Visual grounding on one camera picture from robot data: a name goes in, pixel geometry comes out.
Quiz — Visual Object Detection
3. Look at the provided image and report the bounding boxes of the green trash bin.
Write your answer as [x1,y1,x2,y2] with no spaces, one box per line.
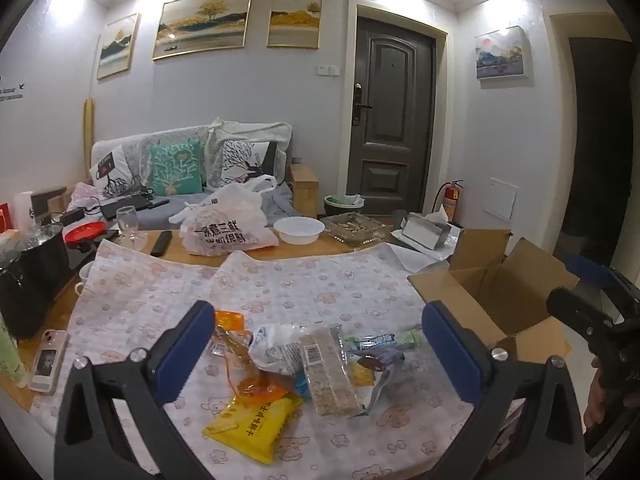
[323,193,365,219]

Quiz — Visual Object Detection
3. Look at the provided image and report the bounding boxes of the glass ashtray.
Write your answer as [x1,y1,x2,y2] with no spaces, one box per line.
[320,212,394,249]

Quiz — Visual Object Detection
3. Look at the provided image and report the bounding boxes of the wooden side table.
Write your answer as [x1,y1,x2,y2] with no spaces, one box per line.
[289,162,320,219]

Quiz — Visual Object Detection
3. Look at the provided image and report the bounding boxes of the green bottle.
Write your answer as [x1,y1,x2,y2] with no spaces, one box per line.
[0,309,29,389]

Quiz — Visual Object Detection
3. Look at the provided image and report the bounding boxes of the white cushion red mark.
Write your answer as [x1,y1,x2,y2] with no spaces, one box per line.
[89,144,134,199]

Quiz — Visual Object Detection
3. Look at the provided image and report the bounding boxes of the white smartphone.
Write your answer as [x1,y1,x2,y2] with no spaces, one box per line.
[28,329,70,392]

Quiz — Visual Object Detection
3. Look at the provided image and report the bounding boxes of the blue mountain canvas painting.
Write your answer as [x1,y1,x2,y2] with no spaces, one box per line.
[475,25,533,82]

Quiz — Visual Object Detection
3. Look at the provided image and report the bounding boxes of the grey entrance door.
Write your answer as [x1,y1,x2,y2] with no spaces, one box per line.
[349,14,437,212]

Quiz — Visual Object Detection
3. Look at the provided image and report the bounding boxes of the white tree print cushion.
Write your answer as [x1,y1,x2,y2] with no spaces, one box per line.
[207,139,279,189]

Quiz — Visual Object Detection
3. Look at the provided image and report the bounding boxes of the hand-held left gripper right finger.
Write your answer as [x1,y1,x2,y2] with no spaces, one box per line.
[421,301,586,480]

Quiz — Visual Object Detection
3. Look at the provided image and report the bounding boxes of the red fire extinguisher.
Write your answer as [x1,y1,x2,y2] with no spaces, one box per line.
[433,179,466,222]

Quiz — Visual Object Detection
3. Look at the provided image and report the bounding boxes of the yellow rolled mat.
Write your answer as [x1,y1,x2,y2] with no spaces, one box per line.
[82,98,96,182]

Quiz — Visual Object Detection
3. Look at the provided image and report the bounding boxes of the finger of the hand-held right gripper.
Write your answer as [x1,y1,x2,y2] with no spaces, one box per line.
[565,255,624,287]
[546,287,621,356]

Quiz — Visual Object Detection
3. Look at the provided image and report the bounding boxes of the white bowl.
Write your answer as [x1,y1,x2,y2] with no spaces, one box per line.
[273,217,326,245]

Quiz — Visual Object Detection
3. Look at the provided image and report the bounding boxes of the red round lid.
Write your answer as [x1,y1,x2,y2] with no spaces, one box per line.
[65,222,107,249]

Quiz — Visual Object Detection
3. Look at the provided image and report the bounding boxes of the black bag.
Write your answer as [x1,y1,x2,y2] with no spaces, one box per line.
[0,224,72,339]

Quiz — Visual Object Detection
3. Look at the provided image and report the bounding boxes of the black laptop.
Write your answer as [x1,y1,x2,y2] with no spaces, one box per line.
[99,194,171,221]

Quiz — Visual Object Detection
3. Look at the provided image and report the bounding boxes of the silver snack packet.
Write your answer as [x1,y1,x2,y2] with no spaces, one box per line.
[347,350,407,413]

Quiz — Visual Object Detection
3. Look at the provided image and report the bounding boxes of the orange snack packet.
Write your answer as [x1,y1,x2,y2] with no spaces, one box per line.
[214,310,288,402]

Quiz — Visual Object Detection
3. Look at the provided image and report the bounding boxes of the small mountain painting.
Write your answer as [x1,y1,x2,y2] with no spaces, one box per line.
[96,12,140,80]

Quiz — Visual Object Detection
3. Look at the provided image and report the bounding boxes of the narrow golden tree painting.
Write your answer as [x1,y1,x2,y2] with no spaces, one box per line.
[266,0,323,50]

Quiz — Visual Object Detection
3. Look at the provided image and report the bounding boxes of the brown cardboard box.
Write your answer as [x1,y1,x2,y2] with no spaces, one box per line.
[407,228,582,362]

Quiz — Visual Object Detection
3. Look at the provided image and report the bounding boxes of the yellow snack packet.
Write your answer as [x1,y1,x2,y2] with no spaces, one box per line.
[202,394,305,464]

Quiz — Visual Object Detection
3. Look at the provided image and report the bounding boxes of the wide golden tree painting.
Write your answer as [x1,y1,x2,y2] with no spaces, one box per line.
[151,0,254,61]

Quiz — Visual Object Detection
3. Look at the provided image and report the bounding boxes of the teal patterned cushion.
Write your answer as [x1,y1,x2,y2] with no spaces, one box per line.
[148,140,204,196]

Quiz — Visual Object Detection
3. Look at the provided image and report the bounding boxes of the white printed plastic bag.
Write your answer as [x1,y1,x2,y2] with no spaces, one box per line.
[169,175,281,257]

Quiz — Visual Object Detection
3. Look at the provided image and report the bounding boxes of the person's right hand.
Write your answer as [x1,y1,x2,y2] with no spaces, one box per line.
[584,357,609,429]

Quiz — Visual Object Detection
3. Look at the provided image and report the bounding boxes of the black remote control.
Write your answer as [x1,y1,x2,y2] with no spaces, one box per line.
[150,230,173,257]

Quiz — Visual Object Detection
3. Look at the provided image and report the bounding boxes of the white crumpled snack packet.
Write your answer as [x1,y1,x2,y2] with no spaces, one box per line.
[249,323,312,376]

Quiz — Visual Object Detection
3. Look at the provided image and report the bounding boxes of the wine glass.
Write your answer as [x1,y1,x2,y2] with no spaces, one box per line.
[115,205,146,249]

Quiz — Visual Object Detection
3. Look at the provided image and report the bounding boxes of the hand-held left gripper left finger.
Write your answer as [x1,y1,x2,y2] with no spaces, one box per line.
[54,301,217,480]

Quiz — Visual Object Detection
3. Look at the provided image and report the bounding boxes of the white cup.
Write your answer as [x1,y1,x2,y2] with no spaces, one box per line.
[75,262,97,297]

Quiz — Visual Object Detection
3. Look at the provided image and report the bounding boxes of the grey sofa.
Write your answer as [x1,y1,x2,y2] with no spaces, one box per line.
[90,121,297,232]

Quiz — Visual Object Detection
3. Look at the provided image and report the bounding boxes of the white paper roll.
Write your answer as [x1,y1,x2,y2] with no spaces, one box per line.
[12,190,49,234]

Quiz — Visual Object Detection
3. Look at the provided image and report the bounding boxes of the white wall panel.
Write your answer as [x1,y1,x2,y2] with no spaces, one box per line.
[487,177,519,220]

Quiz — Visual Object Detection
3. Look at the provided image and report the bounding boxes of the green blue candy bar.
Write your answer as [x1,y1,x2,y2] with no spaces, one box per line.
[345,330,424,354]

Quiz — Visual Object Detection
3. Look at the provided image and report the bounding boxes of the clear cereal bar packet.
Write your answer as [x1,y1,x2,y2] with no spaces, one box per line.
[299,326,367,418]

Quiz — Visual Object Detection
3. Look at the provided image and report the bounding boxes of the silver tissue box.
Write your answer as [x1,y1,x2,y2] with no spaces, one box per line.
[401,211,452,251]

